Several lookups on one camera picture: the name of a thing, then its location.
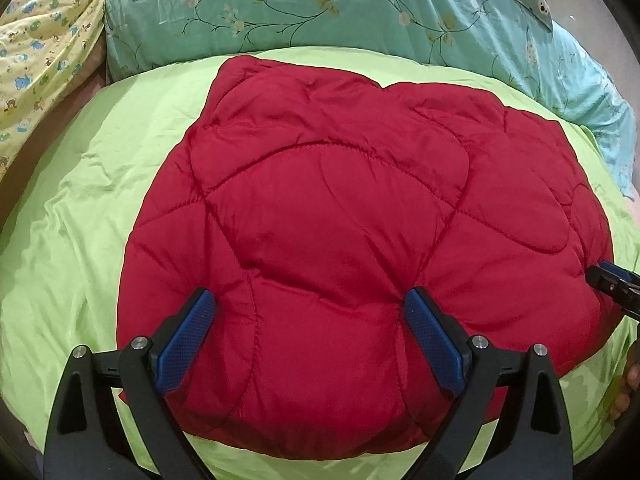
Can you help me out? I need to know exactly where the lime green bed sheet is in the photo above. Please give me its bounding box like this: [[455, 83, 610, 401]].
[[1, 47, 639, 479]]

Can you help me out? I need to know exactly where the red quilted puffer jacket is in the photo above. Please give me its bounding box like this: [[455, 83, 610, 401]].
[[116, 56, 626, 460]]

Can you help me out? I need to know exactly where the teal floral quilt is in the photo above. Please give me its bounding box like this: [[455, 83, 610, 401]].
[[105, 0, 637, 195]]

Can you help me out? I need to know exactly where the yellow cartoon print blanket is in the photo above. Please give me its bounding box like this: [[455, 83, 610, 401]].
[[1, 0, 105, 174]]

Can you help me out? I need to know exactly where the person's right hand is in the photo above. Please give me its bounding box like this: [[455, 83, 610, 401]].
[[610, 340, 640, 420]]

